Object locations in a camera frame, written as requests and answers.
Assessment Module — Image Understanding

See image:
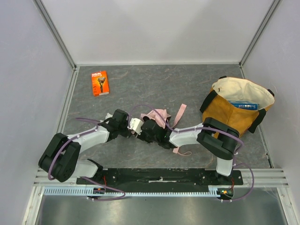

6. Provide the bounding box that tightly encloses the blue Harry's razor box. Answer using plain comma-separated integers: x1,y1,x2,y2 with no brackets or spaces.
229,100,258,110

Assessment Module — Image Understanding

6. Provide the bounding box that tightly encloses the white slotted cable duct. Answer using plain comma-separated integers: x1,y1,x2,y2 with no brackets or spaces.
44,186,221,197

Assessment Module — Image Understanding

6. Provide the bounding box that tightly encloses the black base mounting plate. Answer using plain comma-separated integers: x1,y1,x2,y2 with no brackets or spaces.
91,168,243,193

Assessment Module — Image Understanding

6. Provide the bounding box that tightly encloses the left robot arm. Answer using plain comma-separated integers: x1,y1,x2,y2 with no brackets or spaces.
38,109,130,182

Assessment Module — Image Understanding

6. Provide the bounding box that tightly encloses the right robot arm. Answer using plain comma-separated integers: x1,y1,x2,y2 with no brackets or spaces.
137,117,242,177

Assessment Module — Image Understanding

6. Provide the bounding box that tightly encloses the orange canvas tote bag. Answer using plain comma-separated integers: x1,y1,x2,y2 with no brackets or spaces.
200,76,275,136

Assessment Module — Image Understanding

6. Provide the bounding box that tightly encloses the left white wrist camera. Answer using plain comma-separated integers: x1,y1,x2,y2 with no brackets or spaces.
105,113,113,120

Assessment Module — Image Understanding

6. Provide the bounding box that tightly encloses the orange Gillette razor box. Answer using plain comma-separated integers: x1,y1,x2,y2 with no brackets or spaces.
91,71,110,97

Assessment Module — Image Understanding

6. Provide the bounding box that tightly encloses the pink folding umbrella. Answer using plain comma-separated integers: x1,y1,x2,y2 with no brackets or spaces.
140,104,192,156

